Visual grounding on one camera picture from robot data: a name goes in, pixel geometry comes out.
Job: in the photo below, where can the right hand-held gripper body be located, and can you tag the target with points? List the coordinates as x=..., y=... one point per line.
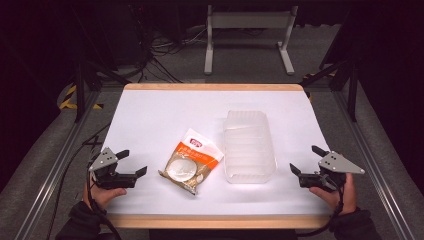
x=336, y=165

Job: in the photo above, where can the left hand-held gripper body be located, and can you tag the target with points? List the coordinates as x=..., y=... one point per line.
x=105, y=163

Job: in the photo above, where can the clear plastic container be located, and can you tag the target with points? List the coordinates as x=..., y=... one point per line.
x=249, y=146

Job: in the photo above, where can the orange and white snack packet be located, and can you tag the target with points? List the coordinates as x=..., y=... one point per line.
x=193, y=156

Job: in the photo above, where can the person's left hand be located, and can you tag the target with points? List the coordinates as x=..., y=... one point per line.
x=101, y=196

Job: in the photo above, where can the person's right hand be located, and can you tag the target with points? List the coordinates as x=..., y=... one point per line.
x=345, y=200

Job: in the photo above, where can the black metal stand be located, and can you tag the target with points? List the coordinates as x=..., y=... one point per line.
x=352, y=93
x=80, y=93

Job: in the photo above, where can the yellow and black hazard tape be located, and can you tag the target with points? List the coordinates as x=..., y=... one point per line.
x=68, y=96

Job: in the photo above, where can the white metal stand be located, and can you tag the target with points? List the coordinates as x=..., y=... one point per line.
x=250, y=20

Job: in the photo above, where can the aluminium frame rail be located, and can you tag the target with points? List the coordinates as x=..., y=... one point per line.
x=376, y=166
x=50, y=186

